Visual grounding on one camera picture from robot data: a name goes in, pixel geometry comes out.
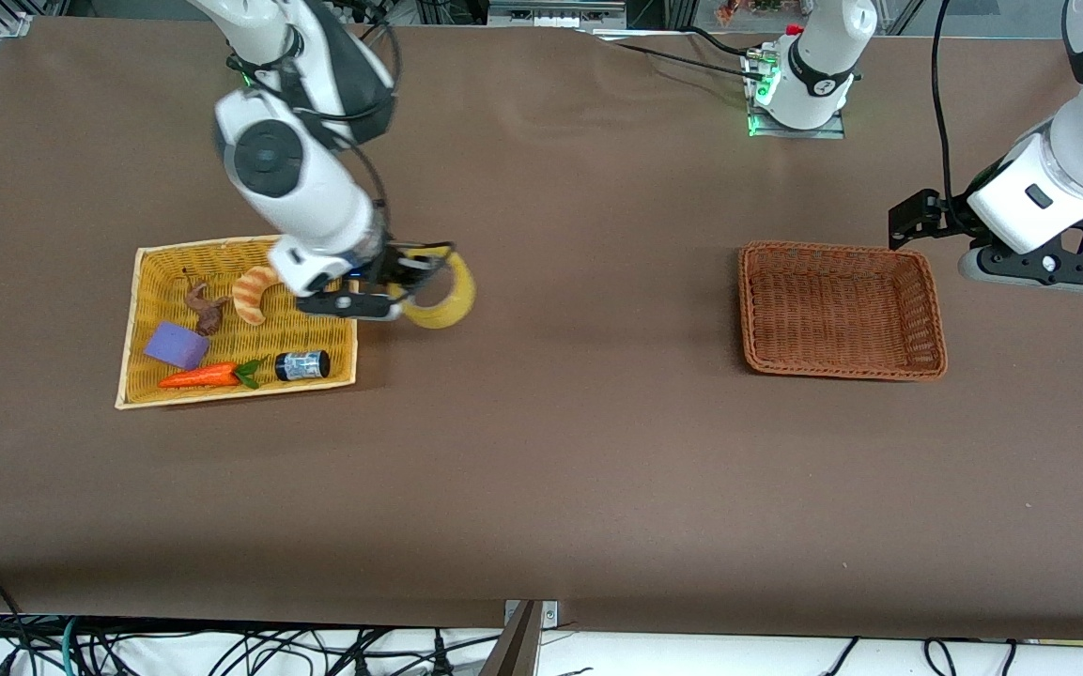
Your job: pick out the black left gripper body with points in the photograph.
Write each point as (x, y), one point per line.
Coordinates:
(945, 213)

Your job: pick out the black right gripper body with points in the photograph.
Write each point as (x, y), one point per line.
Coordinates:
(394, 267)

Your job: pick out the clear yellowish tape roll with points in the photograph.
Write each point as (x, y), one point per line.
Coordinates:
(458, 305)

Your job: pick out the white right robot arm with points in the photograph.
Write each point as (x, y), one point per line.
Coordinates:
(301, 188)

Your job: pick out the brown wicker basket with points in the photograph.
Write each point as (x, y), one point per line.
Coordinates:
(832, 310)

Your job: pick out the small black blue-labelled can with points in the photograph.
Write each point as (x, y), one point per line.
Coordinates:
(301, 365)

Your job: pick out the toy croissant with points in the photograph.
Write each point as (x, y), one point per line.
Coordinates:
(248, 300)

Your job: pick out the brown lion figurine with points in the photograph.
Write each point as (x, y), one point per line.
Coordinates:
(209, 317)

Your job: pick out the orange toy carrot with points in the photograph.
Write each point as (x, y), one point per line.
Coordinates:
(198, 377)

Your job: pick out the purple foam block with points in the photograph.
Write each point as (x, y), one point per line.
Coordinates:
(177, 345)

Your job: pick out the yellow woven basket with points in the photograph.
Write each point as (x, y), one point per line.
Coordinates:
(156, 282)

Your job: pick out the grey background equipment box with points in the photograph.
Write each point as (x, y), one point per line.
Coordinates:
(555, 11)

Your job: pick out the dark support beam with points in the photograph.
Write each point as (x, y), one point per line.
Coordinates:
(513, 652)

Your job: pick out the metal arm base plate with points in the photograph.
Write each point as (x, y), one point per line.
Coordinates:
(837, 127)

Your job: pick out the metal table edge bracket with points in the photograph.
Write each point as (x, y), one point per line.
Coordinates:
(549, 612)

